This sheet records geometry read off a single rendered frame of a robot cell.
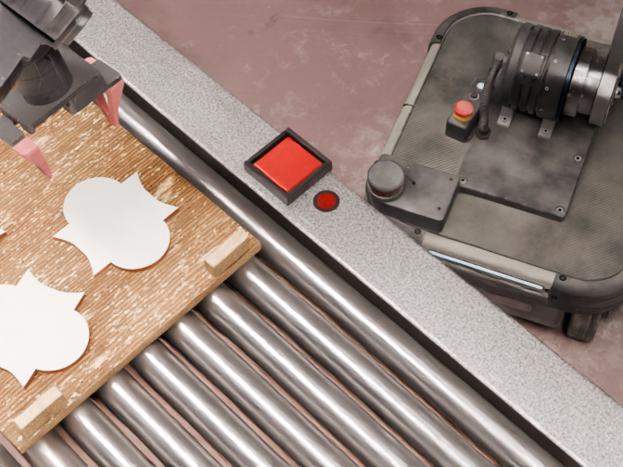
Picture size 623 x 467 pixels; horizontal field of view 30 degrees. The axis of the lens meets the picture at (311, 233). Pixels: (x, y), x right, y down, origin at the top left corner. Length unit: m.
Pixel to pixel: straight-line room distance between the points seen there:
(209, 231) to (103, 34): 0.36
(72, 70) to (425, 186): 1.02
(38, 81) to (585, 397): 0.67
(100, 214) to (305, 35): 1.49
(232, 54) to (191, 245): 1.46
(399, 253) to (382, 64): 1.42
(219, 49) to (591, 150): 0.94
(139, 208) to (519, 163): 1.05
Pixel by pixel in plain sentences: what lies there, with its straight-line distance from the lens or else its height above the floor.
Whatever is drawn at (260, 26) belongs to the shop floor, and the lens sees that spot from 2.81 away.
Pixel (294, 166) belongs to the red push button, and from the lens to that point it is 1.40.
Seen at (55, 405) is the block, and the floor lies 0.95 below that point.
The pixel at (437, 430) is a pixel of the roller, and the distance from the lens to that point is 1.24.
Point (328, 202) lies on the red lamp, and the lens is 1.38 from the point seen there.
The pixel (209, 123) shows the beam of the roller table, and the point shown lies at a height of 0.91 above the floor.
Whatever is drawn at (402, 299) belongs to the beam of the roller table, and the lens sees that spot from 1.31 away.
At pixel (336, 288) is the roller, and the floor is 0.92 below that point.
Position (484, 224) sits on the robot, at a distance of 2.19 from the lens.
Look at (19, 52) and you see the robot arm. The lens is 1.19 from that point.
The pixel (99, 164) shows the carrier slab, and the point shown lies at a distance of 1.42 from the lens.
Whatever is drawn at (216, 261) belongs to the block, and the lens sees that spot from 1.29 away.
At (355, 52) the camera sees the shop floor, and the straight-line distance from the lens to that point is 2.75.
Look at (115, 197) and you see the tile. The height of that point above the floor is 0.94.
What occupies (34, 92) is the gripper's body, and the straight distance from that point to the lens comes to 1.26.
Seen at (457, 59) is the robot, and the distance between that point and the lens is 2.43.
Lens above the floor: 2.06
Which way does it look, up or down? 57 degrees down
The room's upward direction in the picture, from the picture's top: 3 degrees counter-clockwise
